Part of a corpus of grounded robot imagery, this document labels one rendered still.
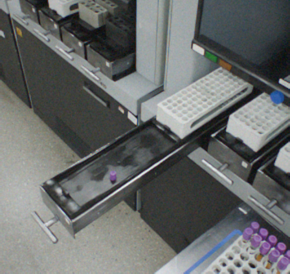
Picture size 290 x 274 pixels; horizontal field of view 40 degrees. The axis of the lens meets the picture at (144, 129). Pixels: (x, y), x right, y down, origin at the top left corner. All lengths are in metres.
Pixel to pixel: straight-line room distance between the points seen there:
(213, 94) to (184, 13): 0.23
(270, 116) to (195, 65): 0.25
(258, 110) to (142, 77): 0.44
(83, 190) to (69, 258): 0.85
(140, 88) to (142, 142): 0.31
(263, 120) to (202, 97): 0.17
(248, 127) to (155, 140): 0.23
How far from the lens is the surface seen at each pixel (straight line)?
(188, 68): 1.16
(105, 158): 1.00
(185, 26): 1.10
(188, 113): 1.03
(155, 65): 1.27
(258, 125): 1.05
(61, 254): 1.79
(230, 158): 1.06
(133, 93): 1.28
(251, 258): 0.79
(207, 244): 0.85
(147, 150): 1.01
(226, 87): 1.14
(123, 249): 1.77
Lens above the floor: 1.56
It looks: 45 degrees down
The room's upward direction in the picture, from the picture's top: 2 degrees clockwise
